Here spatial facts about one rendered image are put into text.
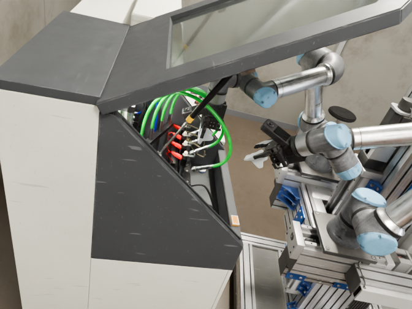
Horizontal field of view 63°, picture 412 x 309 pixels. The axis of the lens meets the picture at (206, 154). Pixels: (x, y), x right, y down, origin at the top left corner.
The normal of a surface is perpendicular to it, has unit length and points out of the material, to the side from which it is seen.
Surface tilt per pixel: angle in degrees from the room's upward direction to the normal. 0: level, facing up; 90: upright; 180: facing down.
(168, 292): 90
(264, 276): 0
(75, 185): 90
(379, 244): 97
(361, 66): 90
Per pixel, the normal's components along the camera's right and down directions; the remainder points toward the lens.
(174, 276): 0.07, 0.59
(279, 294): 0.23, -0.80
